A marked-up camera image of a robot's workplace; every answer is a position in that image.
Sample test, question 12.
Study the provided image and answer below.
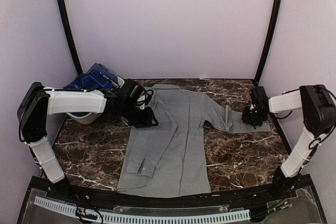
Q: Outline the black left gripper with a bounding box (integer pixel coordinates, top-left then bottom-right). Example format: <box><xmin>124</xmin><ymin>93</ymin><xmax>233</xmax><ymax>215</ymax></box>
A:
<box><xmin>121</xmin><ymin>100</ymin><xmax>159</xmax><ymax>128</ymax></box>

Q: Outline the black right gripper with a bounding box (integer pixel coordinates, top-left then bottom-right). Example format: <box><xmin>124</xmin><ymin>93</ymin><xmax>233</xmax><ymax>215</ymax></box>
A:
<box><xmin>242</xmin><ymin>106</ymin><xmax>266</xmax><ymax>127</ymax></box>

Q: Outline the grey long sleeve shirt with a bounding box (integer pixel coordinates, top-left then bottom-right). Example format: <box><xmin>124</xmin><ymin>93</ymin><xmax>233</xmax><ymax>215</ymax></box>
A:
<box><xmin>117</xmin><ymin>84</ymin><xmax>270</xmax><ymax>195</ymax></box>

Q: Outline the white laundry basket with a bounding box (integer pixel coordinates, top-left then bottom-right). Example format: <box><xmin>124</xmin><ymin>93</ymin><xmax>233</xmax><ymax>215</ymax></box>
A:
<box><xmin>67</xmin><ymin>77</ymin><xmax>124</xmax><ymax>124</ymax></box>

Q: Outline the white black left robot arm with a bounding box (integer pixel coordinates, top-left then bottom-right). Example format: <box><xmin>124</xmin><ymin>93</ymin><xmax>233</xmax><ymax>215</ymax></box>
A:
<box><xmin>17</xmin><ymin>79</ymin><xmax>159</xmax><ymax>201</ymax></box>

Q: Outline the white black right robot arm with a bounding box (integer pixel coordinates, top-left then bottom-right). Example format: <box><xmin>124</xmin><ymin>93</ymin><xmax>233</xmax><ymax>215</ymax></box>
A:
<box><xmin>241</xmin><ymin>84</ymin><xmax>335</xmax><ymax>178</ymax></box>

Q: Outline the blue plaid shirt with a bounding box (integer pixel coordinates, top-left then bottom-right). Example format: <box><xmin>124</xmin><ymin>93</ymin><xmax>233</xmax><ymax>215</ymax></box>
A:
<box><xmin>64</xmin><ymin>71</ymin><xmax>116</xmax><ymax>90</ymax></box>

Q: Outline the blue small-check shirt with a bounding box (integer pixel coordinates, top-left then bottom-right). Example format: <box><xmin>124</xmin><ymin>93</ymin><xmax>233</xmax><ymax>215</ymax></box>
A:
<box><xmin>86</xmin><ymin>63</ymin><xmax>118</xmax><ymax>84</ymax></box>

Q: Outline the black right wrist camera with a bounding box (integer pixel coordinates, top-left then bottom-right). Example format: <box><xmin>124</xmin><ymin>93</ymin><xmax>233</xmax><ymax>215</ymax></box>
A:
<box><xmin>249</xmin><ymin>86</ymin><xmax>268</xmax><ymax>105</ymax></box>

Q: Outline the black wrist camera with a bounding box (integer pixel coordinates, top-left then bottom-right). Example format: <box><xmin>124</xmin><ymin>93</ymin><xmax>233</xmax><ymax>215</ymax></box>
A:
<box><xmin>249</xmin><ymin>86</ymin><xmax>268</xmax><ymax>105</ymax></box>
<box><xmin>119</xmin><ymin>79</ymin><xmax>154</xmax><ymax>108</ymax></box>

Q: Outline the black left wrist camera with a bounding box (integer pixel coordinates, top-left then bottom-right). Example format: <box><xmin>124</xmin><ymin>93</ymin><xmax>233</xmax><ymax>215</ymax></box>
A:
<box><xmin>119</xmin><ymin>79</ymin><xmax>154</xmax><ymax>108</ymax></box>

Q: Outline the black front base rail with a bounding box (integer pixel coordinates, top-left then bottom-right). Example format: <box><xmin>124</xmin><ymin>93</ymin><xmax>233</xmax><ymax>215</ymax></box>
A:
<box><xmin>31</xmin><ymin>175</ymin><xmax>313</xmax><ymax>210</ymax></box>

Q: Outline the white slotted cable duct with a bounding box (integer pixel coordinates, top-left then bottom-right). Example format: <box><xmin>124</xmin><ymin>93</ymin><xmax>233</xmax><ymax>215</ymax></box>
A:
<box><xmin>34</xmin><ymin>196</ymin><xmax>250</xmax><ymax>223</ymax></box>

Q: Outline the black right frame post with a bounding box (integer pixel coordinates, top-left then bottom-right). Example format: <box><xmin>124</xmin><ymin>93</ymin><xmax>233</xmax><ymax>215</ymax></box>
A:
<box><xmin>253</xmin><ymin>0</ymin><xmax>281</xmax><ymax>86</ymax></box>

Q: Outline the black frame post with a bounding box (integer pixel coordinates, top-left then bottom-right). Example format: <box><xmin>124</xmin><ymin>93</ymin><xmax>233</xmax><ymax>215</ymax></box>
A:
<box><xmin>57</xmin><ymin>0</ymin><xmax>83</xmax><ymax>74</ymax></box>
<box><xmin>253</xmin><ymin>0</ymin><xmax>281</xmax><ymax>86</ymax></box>

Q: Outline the black left frame post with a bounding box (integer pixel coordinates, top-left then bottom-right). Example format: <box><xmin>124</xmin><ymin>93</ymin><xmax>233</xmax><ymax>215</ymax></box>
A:
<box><xmin>57</xmin><ymin>0</ymin><xmax>83</xmax><ymax>74</ymax></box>

